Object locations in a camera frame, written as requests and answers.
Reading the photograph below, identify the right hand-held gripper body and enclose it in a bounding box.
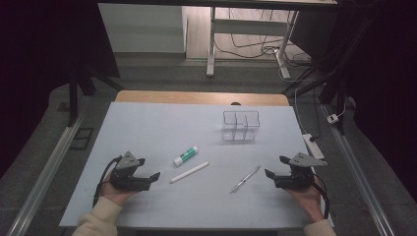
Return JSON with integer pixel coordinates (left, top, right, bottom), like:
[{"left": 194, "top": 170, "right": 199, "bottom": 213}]
[{"left": 274, "top": 151, "right": 328, "bottom": 191}]

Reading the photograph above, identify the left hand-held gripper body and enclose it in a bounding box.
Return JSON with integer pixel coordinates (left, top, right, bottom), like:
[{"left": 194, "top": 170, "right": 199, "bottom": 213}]
[{"left": 108, "top": 150, "right": 152, "bottom": 193}]

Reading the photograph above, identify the silver pen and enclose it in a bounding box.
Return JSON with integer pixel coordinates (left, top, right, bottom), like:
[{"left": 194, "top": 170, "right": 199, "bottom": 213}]
[{"left": 229, "top": 165, "right": 262, "bottom": 195}]

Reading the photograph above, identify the white pen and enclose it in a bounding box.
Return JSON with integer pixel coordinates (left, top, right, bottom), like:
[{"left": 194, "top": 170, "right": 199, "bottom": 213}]
[{"left": 168, "top": 160, "right": 209, "bottom": 185}]

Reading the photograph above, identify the white green glue stick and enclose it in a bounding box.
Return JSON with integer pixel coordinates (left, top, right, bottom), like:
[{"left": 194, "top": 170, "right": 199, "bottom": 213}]
[{"left": 172, "top": 146, "right": 200, "bottom": 167}]

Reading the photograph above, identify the clear plastic organizer box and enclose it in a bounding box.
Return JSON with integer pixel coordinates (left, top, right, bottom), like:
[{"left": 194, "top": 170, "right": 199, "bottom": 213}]
[{"left": 220, "top": 110, "right": 261, "bottom": 142}]

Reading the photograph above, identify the person's left hand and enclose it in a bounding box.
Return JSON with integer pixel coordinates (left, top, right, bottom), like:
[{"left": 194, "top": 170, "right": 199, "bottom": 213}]
[{"left": 99, "top": 181, "right": 139, "bottom": 207}]

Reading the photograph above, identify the person's right hand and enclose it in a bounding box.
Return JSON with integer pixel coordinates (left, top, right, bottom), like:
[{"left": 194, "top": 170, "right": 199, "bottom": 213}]
[{"left": 284, "top": 176, "right": 326, "bottom": 224}]

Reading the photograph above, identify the white power strip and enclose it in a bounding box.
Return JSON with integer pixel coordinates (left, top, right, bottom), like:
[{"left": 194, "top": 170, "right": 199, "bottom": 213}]
[{"left": 302, "top": 133, "right": 326, "bottom": 160}]

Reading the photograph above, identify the light blue table mat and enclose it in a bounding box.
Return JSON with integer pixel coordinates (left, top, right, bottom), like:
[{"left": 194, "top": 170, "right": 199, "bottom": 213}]
[{"left": 59, "top": 101, "right": 335, "bottom": 229}]

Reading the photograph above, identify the black metal stand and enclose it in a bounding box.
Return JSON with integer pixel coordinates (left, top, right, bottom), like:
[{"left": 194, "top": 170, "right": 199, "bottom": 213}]
[
  {"left": 67, "top": 65, "right": 126, "bottom": 127},
  {"left": 281, "top": 13, "right": 378, "bottom": 136}
]

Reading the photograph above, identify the dark curtain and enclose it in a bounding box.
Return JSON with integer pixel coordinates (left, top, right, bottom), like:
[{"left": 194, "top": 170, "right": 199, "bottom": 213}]
[
  {"left": 340, "top": 0, "right": 417, "bottom": 201},
  {"left": 0, "top": 0, "right": 121, "bottom": 178}
]

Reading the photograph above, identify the white-legged desk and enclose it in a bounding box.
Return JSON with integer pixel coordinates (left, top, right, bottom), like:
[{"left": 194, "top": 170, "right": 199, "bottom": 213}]
[{"left": 97, "top": 0, "right": 338, "bottom": 80}]

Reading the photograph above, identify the white cabinet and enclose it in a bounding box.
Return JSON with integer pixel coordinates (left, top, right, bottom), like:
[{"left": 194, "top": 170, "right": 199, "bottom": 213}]
[{"left": 97, "top": 3, "right": 188, "bottom": 54}]

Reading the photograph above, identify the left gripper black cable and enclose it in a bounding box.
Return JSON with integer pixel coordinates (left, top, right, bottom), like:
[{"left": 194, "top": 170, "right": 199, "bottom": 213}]
[{"left": 92, "top": 156, "right": 122, "bottom": 208}]

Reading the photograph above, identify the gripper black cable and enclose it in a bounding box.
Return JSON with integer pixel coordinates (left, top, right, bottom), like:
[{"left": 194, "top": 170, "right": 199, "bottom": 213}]
[
  {"left": 92, "top": 156, "right": 122, "bottom": 208},
  {"left": 311, "top": 181, "right": 329, "bottom": 220}
]

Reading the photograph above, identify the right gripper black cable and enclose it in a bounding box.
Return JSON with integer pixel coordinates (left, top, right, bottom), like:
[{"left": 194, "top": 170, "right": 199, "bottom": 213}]
[{"left": 311, "top": 181, "right": 329, "bottom": 220}]

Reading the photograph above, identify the thin white cable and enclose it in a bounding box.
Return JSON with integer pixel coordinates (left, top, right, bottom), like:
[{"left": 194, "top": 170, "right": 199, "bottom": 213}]
[{"left": 293, "top": 88, "right": 308, "bottom": 136}]

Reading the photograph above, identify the aluminium floor rail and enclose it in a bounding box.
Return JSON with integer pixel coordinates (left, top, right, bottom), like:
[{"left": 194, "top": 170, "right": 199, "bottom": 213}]
[
  {"left": 6, "top": 114, "right": 85, "bottom": 236},
  {"left": 323, "top": 104, "right": 396, "bottom": 236}
]

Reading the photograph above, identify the tangle of floor cables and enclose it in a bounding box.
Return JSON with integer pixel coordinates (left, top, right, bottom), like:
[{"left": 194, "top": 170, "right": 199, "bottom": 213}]
[{"left": 214, "top": 8, "right": 313, "bottom": 67}]

